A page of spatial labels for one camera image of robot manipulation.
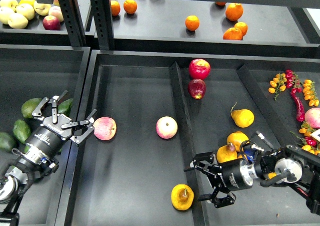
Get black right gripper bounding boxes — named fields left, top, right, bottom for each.
left=183, top=152, right=253, bottom=208

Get yellow pear middle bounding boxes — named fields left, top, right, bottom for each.
left=226, top=131, right=249, bottom=152

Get green avocado top left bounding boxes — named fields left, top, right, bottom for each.
left=21, top=98, right=42, bottom=119

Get yellow pear upper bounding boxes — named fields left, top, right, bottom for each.
left=230, top=103, right=255, bottom=128

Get green avocado far left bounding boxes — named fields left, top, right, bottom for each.
left=0, top=132, right=17, bottom=152

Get yellow pear with stem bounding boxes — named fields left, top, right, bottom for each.
left=171, top=184, right=194, bottom=211

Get dark red apple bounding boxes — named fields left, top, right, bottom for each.
left=187, top=79, right=206, bottom=100

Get pink apple left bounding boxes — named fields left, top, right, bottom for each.
left=93, top=117, right=117, bottom=141

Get bright red apple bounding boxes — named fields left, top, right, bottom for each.
left=188, top=59, right=211, bottom=80

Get orange on shelf left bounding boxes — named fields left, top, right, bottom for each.
left=110, top=0, right=121, bottom=17

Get yellow pear left cluster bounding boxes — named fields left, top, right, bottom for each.
left=216, top=142, right=238, bottom=163

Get pink apple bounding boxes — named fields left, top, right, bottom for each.
left=93, top=117, right=117, bottom=141
left=156, top=116, right=178, bottom=139

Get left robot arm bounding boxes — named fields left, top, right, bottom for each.
left=0, top=92, right=96, bottom=225

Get yellow apple far left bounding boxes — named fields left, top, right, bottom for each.
left=0, top=7, right=15, bottom=25

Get yellow apple front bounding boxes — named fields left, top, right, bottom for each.
left=7, top=13, right=29, bottom=29

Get pink apple centre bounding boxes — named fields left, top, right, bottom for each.
left=156, top=116, right=178, bottom=139

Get black shelf post left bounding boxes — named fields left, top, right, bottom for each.
left=58, top=0, right=85, bottom=47

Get black left tray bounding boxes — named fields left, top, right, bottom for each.
left=0, top=45, right=90, bottom=225

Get black shelf post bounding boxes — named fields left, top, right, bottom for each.
left=90, top=0, right=115, bottom=51
left=58, top=0, right=85, bottom=47

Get yellow apple middle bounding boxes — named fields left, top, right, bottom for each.
left=16, top=4, right=35, bottom=21

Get red cherry tomato bunch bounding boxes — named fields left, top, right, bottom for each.
left=285, top=69, right=303, bottom=93

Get mixed cherry tomatoes lower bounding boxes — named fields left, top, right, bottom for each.
left=290, top=121, right=320, bottom=156

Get yellow apple with stem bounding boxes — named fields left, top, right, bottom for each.
left=33, top=1, right=52, bottom=16

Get orange on shelf front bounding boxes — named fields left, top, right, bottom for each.
left=222, top=27, right=243, bottom=40

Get green avocado tray edge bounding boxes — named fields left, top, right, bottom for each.
left=58, top=98, right=73, bottom=117

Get red apple on shelf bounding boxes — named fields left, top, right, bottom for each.
left=42, top=15, right=61, bottom=31

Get black shelf post right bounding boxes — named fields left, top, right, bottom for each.
left=90, top=0, right=115, bottom=51

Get dark green avocado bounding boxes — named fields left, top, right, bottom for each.
left=12, top=119, right=31, bottom=144

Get pink peach right edge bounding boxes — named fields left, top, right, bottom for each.
left=305, top=108, right=320, bottom=129

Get pink peach on shelf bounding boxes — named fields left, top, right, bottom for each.
left=48, top=6, right=64, bottom=23

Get red chili pepper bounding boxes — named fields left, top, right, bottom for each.
left=290, top=88, right=305, bottom=122

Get yellow apple upper left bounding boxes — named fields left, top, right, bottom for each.
left=0, top=0, right=19, bottom=10

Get orange on shelf centre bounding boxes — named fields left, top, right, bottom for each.
left=185, top=15, right=200, bottom=31

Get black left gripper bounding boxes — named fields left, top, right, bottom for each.
left=25, top=90, right=97, bottom=158

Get orange cherry tomato bunch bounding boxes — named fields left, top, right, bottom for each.
left=268, top=73, right=287, bottom=101

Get black divided centre tray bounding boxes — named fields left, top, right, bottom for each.
left=69, top=50, right=320, bottom=225

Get orange tomato bunch right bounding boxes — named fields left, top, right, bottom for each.
left=302, top=79, right=320, bottom=107

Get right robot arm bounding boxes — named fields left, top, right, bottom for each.
left=184, top=132, right=320, bottom=214

